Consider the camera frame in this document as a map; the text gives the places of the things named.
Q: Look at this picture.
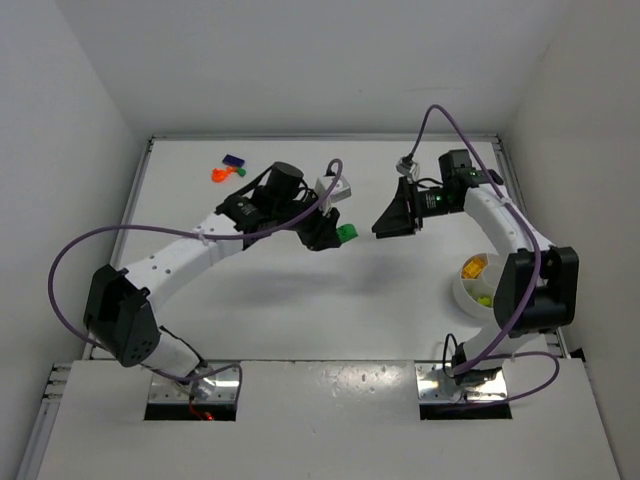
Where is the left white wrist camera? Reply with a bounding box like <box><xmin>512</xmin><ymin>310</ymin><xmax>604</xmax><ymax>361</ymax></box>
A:
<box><xmin>314</xmin><ymin>176</ymin><xmax>352</xmax><ymax>212</ymax></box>

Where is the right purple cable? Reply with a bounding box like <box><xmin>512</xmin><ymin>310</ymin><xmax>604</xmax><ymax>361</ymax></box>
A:
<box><xmin>407</xmin><ymin>103</ymin><xmax>561</xmax><ymax>404</ymax></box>

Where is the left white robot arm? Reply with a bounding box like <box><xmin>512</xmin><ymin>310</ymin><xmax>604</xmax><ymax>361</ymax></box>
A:
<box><xmin>84</xmin><ymin>159</ymin><xmax>343</xmax><ymax>383</ymax></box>

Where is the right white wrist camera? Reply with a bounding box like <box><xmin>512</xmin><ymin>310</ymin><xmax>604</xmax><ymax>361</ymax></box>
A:
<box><xmin>396</xmin><ymin>157</ymin><xmax>420</xmax><ymax>181</ymax></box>

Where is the white round divided container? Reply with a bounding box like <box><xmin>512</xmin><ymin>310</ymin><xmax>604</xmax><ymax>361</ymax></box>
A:
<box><xmin>451</xmin><ymin>253</ymin><xmax>505</xmax><ymax>321</ymax></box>

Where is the orange lego piece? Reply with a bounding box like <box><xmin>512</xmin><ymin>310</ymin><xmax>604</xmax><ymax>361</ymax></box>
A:
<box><xmin>211</xmin><ymin>166</ymin><xmax>236</xmax><ymax>183</ymax></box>

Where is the blue flat lego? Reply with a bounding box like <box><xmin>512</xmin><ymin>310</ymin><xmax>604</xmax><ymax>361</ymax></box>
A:
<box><xmin>222</xmin><ymin>154</ymin><xmax>245</xmax><ymax>168</ymax></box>

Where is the metal base plate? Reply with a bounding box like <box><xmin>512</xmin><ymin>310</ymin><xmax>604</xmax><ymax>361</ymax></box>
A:
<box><xmin>148</xmin><ymin>363</ymin><xmax>241</xmax><ymax>406</ymax></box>
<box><xmin>414</xmin><ymin>362</ymin><xmax>508</xmax><ymax>406</ymax></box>

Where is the purple cable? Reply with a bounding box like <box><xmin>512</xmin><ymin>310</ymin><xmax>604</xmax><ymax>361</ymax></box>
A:
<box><xmin>47</xmin><ymin>158</ymin><xmax>344</xmax><ymax>389</ymax></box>
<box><xmin>407</xmin><ymin>103</ymin><xmax>561</xmax><ymax>404</ymax></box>

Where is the yellow long lego brick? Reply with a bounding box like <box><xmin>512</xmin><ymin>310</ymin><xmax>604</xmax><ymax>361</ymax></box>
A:
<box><xmin>461</xmin><ymin>255</ymin><xmax>488</xmax><ymax>279</ymax></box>

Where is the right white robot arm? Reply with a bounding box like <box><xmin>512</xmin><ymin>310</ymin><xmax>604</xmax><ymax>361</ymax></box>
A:
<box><xmin>372</xmin><ymin>150</ymin><xmax>579</xmax><ymax>384</ymax></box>

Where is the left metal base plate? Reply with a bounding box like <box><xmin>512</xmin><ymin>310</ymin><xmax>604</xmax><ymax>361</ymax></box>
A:
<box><xmin>148</xmin><ymin>363</ymin><xmax>241</xmax><ymax>406</ymax></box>

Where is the green square lego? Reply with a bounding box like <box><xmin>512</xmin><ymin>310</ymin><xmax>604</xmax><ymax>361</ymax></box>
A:
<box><xmin>336</xmin><ymin>224</ymin><xmax>358</xmax><ymax>244</ymax></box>

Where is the black thin cable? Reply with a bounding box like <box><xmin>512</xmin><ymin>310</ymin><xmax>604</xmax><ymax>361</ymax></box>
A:
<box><xmin>442</xmin><ymin>332</ymin><xmax>464</xmax><ymax>384</ymax></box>

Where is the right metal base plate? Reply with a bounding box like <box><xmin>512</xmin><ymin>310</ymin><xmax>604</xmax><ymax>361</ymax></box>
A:
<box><xmin>414</xmin><ymin>362</ymin><xmax>508</xmax><ymax>406</ymax></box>

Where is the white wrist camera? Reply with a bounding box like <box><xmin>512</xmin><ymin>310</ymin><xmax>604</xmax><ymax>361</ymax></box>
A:
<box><xmin>396</xmin><ymin>157</ymin><xmax>420</xmax><ymax>181</ymax></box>
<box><xmin>314</xmin><ymin>176</ymin><xmax>352</xmax><ymax>212</ymax></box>

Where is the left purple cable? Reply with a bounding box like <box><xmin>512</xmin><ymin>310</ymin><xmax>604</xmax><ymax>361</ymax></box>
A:
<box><xmin>47</xmin><ymin>158</ymin><xmax>344</xmax><ymax>389</ymax></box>

